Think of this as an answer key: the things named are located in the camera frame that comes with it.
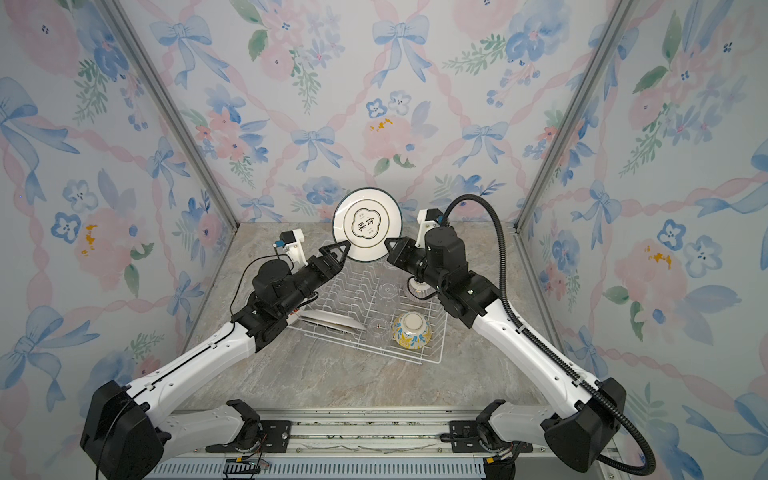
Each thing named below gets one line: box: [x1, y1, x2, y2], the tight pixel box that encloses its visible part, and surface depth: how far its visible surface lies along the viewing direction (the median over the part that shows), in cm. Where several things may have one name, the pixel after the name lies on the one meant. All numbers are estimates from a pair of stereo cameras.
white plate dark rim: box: [332, 187, 404, 263], surface depth 72 cm
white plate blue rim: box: [298, 309, 367, 331], surface depth 78 cm
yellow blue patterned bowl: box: [392, 311, 432, 350], surface depth 87 cm
